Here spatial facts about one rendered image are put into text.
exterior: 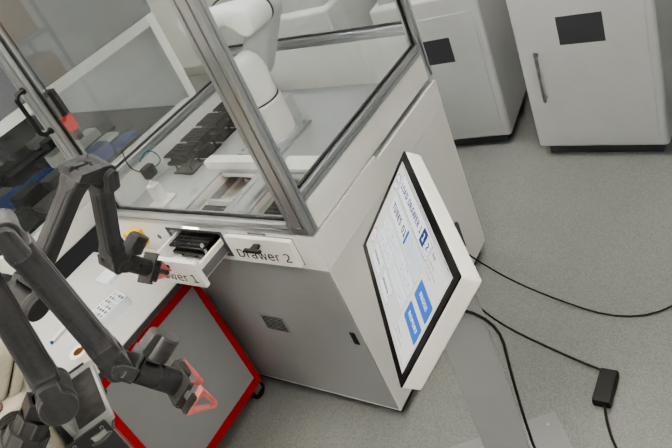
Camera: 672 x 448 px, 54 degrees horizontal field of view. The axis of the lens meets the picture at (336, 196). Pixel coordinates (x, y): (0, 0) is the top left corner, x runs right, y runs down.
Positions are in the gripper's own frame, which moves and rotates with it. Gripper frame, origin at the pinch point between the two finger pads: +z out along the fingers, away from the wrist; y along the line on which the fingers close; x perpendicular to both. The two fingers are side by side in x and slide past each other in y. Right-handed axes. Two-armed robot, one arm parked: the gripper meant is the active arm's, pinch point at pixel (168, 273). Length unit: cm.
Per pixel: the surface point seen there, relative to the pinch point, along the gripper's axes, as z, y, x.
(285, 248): 8.9, 13.8, -40.5
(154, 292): 12.3, -6.8, 19.2
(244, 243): 8.6, 14.0, -23.0
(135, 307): 7.9, -13.3, 22.0
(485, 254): 136, 41, -52
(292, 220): 1, 21, -48
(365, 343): 48, -10, -52
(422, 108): 56, 80, -52
